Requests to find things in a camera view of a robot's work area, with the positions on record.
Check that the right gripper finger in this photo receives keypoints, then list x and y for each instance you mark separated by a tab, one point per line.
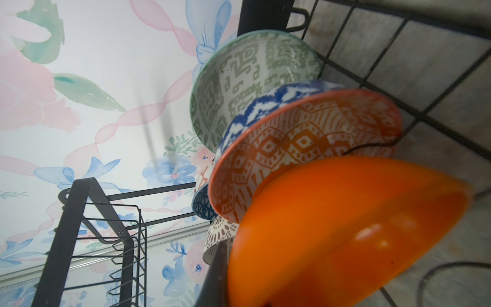
214	292

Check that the brown white patterned bowl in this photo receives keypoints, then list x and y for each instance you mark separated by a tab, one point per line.
220	230

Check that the dark blue patterned bowl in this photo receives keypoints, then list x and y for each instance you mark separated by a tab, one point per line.
201	205

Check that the orange bowl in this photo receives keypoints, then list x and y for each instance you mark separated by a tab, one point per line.
333	231

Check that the red patterned bowl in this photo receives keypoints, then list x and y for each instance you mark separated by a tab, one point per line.
291	125

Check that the green patterned bowl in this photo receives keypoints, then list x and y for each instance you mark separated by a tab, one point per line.
243	70

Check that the black wire dish rack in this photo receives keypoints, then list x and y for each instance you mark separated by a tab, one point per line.
433	61

